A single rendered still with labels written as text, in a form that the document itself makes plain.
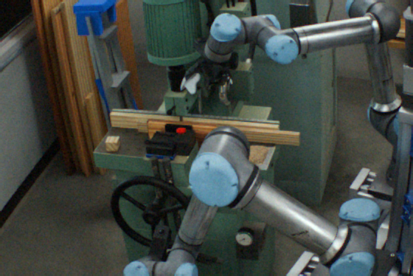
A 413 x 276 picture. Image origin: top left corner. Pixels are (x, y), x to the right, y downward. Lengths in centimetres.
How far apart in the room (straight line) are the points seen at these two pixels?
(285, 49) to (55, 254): 198
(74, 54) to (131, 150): 135
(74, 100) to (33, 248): 85
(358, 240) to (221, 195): 37
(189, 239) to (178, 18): 68
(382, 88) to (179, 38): 67
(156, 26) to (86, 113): 167
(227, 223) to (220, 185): 82
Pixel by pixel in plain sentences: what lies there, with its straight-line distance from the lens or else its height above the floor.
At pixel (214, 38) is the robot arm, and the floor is 140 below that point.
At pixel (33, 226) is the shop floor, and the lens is 369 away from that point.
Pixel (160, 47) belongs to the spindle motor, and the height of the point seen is 126.
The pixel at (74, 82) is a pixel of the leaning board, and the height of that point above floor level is 57.
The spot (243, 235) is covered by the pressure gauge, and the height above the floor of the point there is 68.
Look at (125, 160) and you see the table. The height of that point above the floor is 88.
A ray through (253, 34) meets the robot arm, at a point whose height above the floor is 141.
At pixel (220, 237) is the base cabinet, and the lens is 247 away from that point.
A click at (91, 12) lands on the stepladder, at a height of 113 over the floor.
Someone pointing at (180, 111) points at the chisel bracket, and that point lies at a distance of 236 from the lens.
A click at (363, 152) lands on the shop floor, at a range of 401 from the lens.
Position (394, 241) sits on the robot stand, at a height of 80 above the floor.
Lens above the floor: 215
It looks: 31 degrees down
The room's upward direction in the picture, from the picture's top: 5 degrees counter-clockwise
